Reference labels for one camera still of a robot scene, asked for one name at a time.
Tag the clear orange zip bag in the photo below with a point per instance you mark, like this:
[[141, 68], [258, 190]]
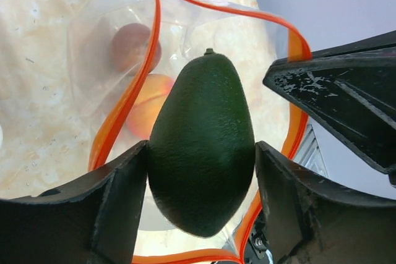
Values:
[[181, 30]]

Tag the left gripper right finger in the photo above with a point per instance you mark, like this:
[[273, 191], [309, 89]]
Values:
[[311, 219]]

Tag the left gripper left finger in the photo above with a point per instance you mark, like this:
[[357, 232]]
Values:
[[92, 219]]

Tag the peach toy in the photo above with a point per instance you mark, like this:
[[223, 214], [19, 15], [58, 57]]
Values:
[[151, 98]]

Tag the brown passion fruit toy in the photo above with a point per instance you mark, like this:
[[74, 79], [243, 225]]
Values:
[[128, 47]]

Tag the dark green avocado toy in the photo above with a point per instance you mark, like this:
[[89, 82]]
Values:
[[201, 149]]

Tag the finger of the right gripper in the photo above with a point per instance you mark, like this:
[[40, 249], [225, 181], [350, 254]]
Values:
[[350, 91]]

